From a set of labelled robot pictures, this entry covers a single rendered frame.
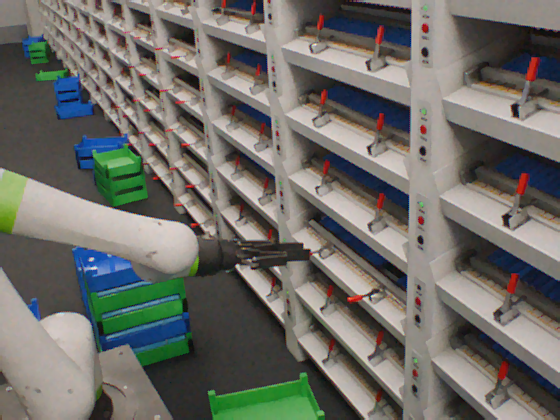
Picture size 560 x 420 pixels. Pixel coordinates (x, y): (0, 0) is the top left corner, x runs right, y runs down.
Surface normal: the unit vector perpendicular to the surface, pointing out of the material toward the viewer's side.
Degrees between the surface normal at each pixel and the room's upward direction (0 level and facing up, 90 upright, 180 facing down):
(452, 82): 90
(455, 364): 18
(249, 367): 0
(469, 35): 90
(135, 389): 2
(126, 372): 2
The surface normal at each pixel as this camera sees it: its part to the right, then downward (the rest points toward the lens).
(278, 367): -0.06, -0.91
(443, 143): 0.41, 0.34
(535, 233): -0.34, -0.80
